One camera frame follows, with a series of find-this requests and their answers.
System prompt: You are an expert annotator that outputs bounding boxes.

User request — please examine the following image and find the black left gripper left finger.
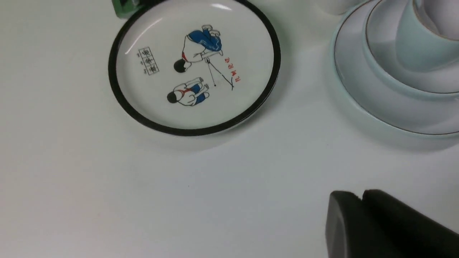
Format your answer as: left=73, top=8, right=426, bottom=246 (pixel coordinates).
left=326, top=191, right=380, bottom=258

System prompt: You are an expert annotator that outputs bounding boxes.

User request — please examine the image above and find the green rectangular tray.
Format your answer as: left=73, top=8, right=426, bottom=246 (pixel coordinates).
left=111, top=0, right=144, bottom=19

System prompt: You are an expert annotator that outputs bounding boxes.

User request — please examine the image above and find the light blue bowl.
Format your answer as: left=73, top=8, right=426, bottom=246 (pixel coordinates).
left=362, top=0, right=458, bottom=100

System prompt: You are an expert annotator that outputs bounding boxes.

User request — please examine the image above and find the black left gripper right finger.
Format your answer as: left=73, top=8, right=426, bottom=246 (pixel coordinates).
left=362, top=189, right=459, bottom=258

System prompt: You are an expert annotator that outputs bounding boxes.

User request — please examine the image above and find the light blue large plate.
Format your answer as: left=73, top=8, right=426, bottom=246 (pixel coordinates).
left=329, top=0, right=458, bottom=142

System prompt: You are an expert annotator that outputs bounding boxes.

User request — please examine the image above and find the light blue cup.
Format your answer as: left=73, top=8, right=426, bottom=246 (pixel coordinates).
left=395, top=0, right=459, bottom=72

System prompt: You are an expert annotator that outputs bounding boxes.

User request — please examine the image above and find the white illustrated plate black rim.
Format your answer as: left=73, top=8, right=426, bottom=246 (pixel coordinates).
left=108, top=0, right=281, bottom=137

